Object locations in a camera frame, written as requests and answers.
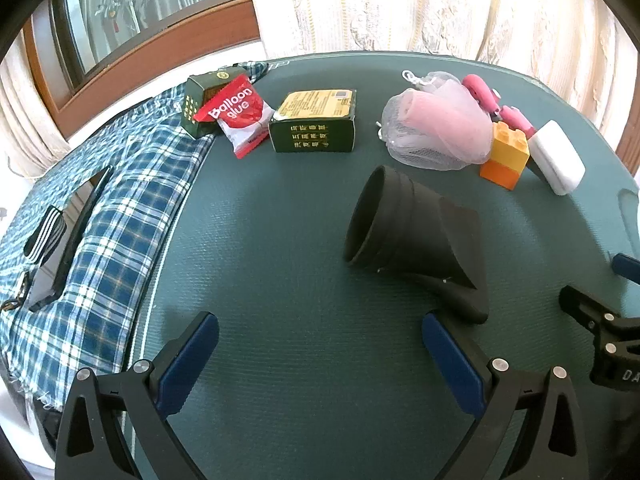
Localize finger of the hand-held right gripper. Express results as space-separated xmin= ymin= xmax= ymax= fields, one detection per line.
xmin=559 ymin=285 xmax=640 ymax=356
xmin=612 ymin=253 xmax=640 ymax=279

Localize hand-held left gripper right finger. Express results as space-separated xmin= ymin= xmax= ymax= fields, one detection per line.
xmin=421 ymin=311 xmax=593 ymax=480

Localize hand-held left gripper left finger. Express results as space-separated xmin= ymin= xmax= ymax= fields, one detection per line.
xmin=55 ymin=311 xmax=220 ymax=480

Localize white foam block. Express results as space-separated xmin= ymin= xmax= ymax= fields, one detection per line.
xmin=527 ymin=120 xmax=586 ymax=196

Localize black hair dryer nozzle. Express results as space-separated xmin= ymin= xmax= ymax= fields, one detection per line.
xmin=342 ymin=165 xmax=490 ymax=325

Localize yellow orange toy block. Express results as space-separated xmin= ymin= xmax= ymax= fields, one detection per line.
xmin=479 ymin=121 xmax=530 ymax=191

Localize white mesh drawstring bag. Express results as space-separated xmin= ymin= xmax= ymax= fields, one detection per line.
xmin=377 ymin=70 xmax=493 ymax=170

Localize pink foam hair curler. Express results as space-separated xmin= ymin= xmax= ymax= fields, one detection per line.
xmin=461 ymin=74 xmax=538 ymax=136

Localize pale pink foam roll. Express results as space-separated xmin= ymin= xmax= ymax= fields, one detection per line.
xmin=400 ymin=87 xmax=491 ymax=161

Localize red glue packet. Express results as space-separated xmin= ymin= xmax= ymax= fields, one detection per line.
xmin=194 ymin=74 xmax=276 ymax=160

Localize small green box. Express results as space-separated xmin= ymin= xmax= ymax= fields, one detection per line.
xmin=182 ymin=67 xmax=241 ymax=140

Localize large green box yellow label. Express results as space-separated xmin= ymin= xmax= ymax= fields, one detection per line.
xmin=269 ymin=89 xmax=358 ymax=154

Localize blue plaid cloth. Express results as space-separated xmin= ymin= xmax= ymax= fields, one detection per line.
xmin=0 ymin=60 xmax=271 ymax=411

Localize black flat phone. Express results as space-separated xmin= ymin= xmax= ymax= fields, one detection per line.
xmin=27 ymin=165 xmax=115 ymax=313

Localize brown wooden framed window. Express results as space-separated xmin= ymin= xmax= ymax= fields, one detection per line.
xmin=22 ymin=0 xmax=263 ymax=136

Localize narrow cream curtain panel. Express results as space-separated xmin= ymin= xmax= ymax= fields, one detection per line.
xmin=0 ymin=55 xmax=71 ymax=176

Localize wide cream embroidered curtain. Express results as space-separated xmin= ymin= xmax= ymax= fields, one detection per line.
xmin=247 ymin=0 xmax=640 ymax=171

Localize brown wooden frame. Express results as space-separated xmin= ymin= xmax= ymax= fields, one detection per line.
xmin=616 ymin=125 xmax=640 ymax=177

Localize black white striped strap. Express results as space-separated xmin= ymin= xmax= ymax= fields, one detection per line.
xmin=0 ymin=205 xmax=68 ymax=313

